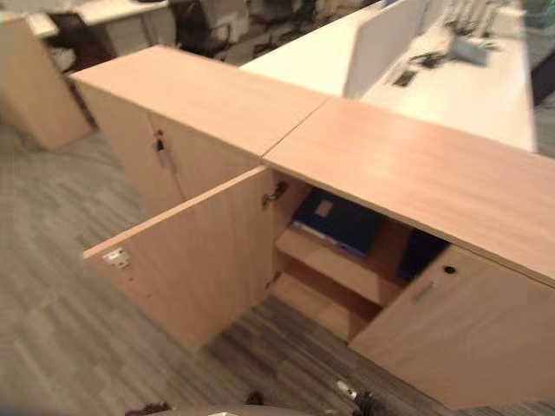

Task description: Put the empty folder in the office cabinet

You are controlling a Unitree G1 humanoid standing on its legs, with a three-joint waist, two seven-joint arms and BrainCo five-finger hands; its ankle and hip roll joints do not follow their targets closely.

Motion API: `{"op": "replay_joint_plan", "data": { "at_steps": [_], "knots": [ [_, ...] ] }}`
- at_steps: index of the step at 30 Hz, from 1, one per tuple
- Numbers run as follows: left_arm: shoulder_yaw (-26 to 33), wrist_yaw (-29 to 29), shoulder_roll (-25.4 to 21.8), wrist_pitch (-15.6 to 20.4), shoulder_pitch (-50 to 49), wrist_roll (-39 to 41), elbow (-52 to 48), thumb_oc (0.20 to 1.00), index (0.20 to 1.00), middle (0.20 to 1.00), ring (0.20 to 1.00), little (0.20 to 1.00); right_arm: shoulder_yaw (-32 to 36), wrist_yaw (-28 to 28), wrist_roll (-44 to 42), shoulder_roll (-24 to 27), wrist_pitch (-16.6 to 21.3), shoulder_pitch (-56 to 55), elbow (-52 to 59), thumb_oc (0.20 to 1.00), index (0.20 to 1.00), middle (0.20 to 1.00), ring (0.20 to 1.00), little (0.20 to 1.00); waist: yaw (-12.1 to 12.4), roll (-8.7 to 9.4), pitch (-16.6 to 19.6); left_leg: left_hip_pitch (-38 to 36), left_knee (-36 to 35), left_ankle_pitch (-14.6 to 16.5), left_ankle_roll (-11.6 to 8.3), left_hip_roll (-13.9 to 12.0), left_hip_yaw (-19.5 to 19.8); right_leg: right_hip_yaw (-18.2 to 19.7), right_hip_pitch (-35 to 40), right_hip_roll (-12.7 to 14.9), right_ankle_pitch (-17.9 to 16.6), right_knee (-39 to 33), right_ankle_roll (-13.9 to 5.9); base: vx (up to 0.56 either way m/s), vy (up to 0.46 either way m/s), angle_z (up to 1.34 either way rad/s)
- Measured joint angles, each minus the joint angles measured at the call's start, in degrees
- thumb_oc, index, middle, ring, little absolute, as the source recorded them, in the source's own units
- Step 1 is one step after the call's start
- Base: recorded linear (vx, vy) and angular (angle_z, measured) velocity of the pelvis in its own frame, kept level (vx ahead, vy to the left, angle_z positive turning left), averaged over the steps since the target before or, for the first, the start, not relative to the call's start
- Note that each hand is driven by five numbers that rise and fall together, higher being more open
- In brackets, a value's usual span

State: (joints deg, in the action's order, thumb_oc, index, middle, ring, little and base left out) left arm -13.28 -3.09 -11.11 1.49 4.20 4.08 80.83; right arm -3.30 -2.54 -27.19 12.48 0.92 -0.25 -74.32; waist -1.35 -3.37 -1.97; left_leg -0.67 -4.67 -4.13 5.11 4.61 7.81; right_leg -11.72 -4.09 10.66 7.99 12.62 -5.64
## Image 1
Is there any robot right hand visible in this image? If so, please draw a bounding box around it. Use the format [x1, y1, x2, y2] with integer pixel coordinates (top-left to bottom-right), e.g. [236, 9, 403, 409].
[334, 379, 385, 416]

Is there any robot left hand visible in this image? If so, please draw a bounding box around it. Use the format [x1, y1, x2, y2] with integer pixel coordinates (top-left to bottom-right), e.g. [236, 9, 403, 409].
[126, 400, 175, 416]

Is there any light wooden cabinet door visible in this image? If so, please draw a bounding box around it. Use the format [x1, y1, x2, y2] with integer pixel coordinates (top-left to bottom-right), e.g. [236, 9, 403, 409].
[82, 166, 284, 353]

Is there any upright dark blue folder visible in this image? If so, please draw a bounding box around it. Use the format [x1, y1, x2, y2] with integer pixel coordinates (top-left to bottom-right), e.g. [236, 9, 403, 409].
[395, 229, 451, 283]

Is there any flat blue folder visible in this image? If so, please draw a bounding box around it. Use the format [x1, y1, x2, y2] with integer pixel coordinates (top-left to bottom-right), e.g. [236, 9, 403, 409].
[291, 187, 386, 262]

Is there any wooden office cabinet with shelf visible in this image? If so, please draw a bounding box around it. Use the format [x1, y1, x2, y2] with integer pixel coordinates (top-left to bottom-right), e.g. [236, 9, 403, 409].
[263, 96, 555, 348]

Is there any closed light wooden cabinet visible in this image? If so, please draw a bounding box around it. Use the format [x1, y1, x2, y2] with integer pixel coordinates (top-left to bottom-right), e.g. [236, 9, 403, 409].
[69, 44, 331, 214]

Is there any long white office desk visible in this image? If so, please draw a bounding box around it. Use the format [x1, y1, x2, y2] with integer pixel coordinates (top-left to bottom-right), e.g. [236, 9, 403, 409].
[239, 0, 538, 153]

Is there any tall wooden side cabinet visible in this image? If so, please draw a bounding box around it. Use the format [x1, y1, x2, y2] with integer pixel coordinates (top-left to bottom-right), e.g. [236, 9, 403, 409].
[0, 12, 95, 152]

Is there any black office chair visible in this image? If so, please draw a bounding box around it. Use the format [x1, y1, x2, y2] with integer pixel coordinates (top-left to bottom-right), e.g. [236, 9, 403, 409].
[167, 0, 249, 56]
[46, 11, 117, 67]

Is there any white lock plate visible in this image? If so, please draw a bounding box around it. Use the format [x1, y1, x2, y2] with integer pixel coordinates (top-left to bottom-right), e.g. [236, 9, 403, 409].
[102, 247, 132, 270]

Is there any metal door hinge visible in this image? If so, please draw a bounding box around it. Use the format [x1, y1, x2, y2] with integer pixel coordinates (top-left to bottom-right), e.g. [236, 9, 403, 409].
[260, 181, 291, 210]

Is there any white desk divider panel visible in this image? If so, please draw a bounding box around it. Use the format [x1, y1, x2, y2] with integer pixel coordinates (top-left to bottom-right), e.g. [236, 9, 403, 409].
[343, 0, 429, 100]

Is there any grey box on desk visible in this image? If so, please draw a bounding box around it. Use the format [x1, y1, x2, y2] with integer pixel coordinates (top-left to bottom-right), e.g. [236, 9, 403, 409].
[449, 36, 492, 67]

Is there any white desk with drawers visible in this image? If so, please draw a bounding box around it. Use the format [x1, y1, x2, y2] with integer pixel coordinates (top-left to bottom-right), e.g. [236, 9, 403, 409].
[76, 0, 171, 58]

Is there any wooden cabinet door with handle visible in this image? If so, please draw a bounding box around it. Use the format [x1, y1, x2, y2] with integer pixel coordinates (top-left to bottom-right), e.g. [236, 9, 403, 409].
[348, 244, 555, 411]

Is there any silver door handle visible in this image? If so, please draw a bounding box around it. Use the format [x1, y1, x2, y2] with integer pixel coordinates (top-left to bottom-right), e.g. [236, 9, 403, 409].
[411, 281, 437, 303]

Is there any silver handle with key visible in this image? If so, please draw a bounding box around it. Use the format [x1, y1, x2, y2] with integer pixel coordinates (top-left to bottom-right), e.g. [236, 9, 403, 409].
[150, 128, 169, 169]

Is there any black desk cable grommet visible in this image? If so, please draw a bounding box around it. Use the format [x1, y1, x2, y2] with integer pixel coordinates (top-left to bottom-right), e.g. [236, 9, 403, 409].
[391, 70, 418, 88]

